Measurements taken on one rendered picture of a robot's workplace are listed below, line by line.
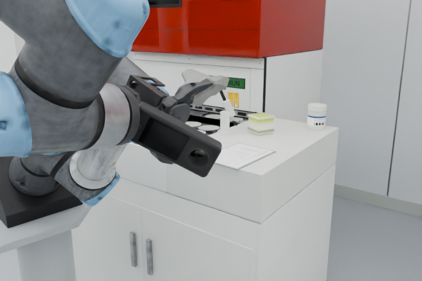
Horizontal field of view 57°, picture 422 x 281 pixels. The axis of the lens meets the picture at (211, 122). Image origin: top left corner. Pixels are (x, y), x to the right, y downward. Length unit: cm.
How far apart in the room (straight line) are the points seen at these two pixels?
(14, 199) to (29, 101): 89
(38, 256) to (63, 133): 95
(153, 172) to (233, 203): 32
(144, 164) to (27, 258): 44
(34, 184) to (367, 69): 247
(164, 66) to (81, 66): 174
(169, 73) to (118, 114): 163
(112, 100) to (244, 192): 75
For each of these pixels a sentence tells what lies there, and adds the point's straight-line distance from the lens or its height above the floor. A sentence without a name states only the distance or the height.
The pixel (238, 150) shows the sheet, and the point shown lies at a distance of 126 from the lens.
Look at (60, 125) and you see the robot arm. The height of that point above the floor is 127.
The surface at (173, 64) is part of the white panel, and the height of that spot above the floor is 116.
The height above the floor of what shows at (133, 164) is 89.
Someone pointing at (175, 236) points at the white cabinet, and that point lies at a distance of 137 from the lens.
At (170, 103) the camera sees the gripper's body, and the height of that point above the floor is 126.
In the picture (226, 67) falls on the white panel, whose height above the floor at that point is 117.
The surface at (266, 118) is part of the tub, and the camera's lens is 144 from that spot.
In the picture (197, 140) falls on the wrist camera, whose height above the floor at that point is 123.
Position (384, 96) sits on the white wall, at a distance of 310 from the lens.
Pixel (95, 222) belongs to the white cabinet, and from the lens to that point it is 169.
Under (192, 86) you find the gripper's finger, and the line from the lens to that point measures 52.
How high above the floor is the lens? 136
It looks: 14 degrees down
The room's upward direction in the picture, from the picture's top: straight up
